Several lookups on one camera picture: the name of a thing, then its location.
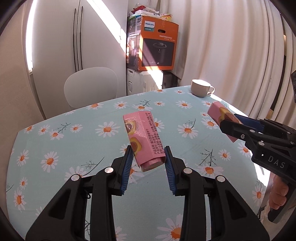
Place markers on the items atop orange box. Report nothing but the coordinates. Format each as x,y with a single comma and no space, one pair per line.
143,10

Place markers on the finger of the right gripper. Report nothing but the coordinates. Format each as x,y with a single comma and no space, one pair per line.
268,127
257,141

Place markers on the white chair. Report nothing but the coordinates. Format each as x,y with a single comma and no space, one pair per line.
89,86

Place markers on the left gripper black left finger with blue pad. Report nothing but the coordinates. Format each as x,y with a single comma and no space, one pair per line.
63,218

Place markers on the person's right hand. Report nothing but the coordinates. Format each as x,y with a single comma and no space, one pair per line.
279,190

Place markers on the white cabinet with black handles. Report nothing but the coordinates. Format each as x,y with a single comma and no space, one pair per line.
70,36

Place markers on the daisy print blue tablecloth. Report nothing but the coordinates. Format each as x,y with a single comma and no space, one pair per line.
84,141

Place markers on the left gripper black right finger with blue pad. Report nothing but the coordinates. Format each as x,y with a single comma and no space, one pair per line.
230,216

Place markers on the white curtain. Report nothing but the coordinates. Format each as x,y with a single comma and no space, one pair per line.
245,49

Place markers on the white ceramic mug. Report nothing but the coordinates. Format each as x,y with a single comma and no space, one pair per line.
201,88

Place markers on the orange Philips appliance box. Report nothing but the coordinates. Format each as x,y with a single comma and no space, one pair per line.
151,43

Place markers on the pink snack box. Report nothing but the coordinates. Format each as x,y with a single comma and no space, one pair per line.
218,112
144,140

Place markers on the white box under orange box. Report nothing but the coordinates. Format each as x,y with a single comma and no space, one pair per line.
138,82

